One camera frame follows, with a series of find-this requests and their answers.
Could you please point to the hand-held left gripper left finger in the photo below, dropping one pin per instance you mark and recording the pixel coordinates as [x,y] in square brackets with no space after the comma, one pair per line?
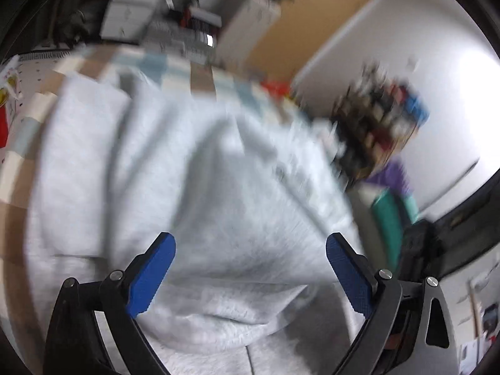
[152,273]

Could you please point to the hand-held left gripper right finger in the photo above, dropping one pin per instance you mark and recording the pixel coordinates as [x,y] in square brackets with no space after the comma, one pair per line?
[347,277]

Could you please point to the white sweatshirt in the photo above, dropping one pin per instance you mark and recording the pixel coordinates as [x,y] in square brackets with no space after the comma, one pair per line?
[195,183]

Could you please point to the purple cloth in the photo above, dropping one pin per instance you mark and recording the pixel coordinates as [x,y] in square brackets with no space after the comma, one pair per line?
[390,175]

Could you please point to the wooden shoe rack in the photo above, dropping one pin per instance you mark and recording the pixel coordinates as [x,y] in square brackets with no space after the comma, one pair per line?
[351,152]

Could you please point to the checked bed sheet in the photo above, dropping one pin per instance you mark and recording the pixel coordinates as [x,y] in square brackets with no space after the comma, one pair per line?
[23,172]

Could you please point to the orange plastic bag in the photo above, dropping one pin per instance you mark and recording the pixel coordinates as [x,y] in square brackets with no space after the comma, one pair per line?
[275,88]

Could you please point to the white printed cloth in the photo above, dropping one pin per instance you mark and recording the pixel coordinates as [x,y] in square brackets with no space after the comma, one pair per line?
[27,78]

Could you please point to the silver suitcase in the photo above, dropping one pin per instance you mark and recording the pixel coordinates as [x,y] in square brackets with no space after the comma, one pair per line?
[175,37]

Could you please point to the wooden door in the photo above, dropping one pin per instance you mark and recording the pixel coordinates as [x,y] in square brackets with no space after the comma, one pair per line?
[324,11]

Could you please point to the black and red box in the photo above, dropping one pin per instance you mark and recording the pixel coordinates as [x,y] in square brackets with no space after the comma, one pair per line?
[199,17]

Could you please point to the white desk with drawers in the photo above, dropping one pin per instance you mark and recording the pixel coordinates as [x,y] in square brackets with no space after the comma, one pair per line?
[125,11]

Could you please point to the white suitcase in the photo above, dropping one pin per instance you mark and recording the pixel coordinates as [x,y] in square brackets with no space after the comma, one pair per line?
[250,23]

